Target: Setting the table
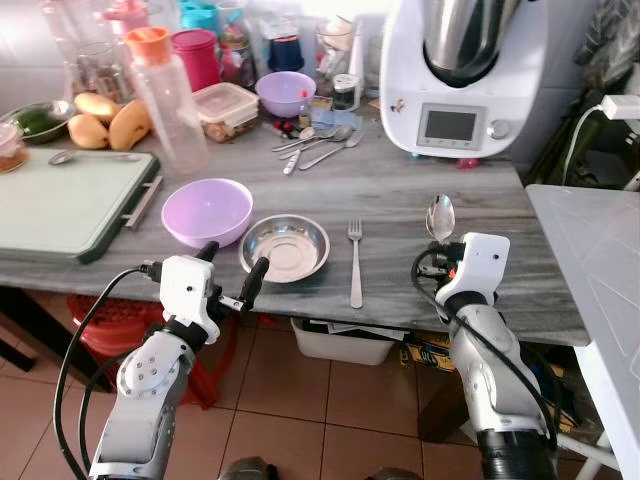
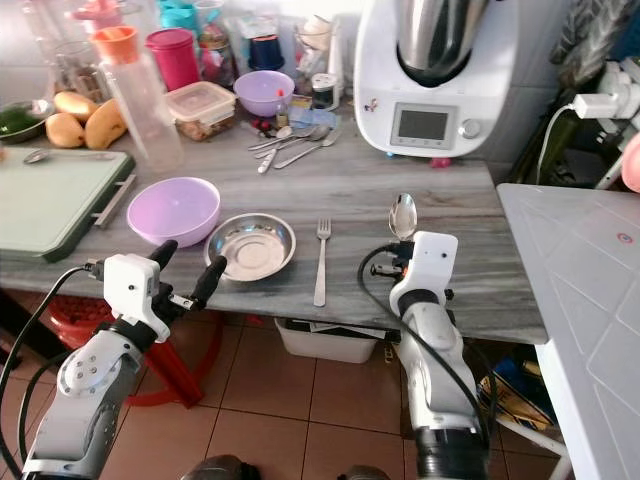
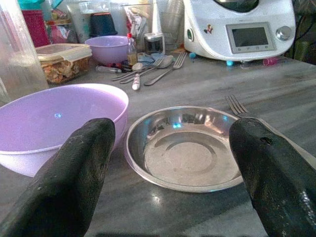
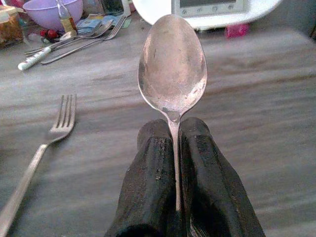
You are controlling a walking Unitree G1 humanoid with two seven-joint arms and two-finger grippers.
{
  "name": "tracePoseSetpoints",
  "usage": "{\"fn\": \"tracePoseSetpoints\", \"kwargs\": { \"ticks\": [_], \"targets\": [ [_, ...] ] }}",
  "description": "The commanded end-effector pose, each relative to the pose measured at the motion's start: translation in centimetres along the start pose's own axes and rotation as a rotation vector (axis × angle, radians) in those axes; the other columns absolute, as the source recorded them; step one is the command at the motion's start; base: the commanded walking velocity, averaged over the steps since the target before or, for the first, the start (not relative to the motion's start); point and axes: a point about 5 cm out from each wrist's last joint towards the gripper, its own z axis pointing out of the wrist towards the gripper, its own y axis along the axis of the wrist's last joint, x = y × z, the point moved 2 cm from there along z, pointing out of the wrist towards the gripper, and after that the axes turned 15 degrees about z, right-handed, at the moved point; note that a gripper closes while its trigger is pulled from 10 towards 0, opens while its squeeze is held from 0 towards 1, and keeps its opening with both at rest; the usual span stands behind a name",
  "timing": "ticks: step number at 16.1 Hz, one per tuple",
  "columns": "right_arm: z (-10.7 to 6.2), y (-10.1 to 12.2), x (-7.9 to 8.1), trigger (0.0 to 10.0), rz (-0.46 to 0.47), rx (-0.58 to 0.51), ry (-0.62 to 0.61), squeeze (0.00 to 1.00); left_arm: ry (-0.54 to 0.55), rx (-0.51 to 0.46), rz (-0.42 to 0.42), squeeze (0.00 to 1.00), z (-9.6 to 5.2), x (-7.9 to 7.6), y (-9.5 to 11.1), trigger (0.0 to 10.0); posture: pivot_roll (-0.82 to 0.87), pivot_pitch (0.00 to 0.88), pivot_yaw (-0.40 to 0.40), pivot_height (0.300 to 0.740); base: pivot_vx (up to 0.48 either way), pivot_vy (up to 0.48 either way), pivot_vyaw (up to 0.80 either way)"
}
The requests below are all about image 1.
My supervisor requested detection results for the large steel spoon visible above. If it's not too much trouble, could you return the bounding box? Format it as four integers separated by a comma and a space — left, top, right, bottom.
425, 193, 458, 245

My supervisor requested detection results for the shallow steel bowl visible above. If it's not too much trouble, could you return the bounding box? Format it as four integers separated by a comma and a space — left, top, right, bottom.
239, 214, 332, 285

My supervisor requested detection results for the large purple plastic bowl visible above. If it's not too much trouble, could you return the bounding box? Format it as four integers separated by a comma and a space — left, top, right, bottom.
160, 178, 255, 250

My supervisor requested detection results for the yellow and blue bag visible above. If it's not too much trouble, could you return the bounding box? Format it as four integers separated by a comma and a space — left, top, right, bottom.
404, 334, 457, 373

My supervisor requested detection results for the steel fork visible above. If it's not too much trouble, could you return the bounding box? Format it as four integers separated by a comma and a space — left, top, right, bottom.
346, 220, 365, 310

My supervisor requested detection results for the white plastic tub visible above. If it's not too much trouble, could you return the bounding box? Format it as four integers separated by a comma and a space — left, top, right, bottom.
289, 317, 397, 367

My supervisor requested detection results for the red plastic stool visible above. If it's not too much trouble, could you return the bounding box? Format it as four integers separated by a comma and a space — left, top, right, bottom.
67, 294, 240, 410

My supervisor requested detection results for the white plastic table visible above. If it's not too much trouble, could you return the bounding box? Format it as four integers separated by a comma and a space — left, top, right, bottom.
524, 183, 640, 480

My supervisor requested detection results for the clear lidded food container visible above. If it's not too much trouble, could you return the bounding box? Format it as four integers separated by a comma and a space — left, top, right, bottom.
192, 82, 261, 144

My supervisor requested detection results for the clear bottle orange cap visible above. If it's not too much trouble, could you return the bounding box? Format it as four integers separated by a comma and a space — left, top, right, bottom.
124, 25, 210, 175

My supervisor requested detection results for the green cutting board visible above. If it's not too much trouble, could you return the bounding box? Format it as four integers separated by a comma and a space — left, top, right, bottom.
0, 149, 163, 266

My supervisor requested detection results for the white kitchen cooking machine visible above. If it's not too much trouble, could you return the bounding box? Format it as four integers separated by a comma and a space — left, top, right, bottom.
379, 0, 550, 162

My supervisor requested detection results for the dark robot left foot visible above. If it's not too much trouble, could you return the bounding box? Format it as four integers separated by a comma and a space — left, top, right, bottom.
219, 456, 282, 480

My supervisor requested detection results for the dark robot foot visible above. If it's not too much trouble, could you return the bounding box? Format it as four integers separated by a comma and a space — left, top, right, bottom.
364, 466, 422, 480
219, 456, 282, 480

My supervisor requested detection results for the small steel spoon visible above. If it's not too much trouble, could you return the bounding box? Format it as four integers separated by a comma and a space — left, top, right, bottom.
47, 149, 143, 167

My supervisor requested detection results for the small purple plastic bowl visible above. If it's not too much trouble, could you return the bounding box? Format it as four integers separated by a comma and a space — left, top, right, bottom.
255, 70, 318, 120

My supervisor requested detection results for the magenta plastic canister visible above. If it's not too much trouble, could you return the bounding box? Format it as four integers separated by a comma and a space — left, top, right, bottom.
171, 28, 224, 94

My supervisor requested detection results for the dark spice jar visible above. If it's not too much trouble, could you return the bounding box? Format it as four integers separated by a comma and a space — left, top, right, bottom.
214, 8, 257, 88

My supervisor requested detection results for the tall glass jar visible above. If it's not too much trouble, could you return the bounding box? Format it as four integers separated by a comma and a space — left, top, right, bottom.
67, 39, 132, 103

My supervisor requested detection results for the dark blue cup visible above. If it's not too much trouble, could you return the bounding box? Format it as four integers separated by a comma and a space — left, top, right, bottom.
267, 37, 307, 74

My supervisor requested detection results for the dark robot right foot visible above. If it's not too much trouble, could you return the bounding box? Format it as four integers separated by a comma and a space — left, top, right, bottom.
364, 466, 422, 480

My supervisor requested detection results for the dish with green fruit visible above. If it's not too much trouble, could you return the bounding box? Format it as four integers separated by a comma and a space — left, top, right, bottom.
0, 101, 77, 145

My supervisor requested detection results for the small glass jar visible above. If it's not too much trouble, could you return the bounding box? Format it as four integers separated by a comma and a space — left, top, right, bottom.
0, 121, 30, 175

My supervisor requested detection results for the white power adapter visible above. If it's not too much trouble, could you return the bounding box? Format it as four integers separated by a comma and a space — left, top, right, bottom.
599, 94, 640, 123

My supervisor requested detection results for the teal plastic cup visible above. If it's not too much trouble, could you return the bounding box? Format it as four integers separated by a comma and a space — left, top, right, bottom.
177, 0, 222, 34

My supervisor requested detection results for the clear glass pitcher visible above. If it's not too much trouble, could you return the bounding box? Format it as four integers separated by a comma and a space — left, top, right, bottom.
314, 18, 363, 83

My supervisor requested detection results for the pink lidded jug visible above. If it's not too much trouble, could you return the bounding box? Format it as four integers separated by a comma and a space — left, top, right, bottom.
99, 0, 152, 38

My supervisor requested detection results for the dark patterned cloth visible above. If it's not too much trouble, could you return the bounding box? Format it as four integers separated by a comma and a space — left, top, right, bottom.
578, 0, 640, 93

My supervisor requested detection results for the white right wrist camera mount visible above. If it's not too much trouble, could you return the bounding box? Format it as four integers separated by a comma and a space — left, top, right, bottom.
438, 232, 512, 304

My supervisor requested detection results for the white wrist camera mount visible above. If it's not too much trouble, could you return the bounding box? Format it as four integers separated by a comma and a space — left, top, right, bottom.
438, 232, 512, 304
159, 255, 222, 323

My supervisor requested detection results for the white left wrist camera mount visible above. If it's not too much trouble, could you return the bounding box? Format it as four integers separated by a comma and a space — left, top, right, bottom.
159, 255, 222, 323

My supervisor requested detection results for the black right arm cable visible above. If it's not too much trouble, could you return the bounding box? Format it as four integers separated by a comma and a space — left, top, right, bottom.
411, 247, 561, 456

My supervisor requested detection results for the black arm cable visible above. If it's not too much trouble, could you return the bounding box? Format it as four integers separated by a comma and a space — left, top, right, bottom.
53, 261, 166, 480
411, 247, 561, 456

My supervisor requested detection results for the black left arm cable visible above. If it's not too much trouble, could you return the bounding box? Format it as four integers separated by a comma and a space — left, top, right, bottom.
53, 261, 166, 480

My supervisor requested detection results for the white power cable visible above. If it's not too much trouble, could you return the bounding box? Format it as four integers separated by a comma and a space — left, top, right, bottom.
559, 104, 605, 187

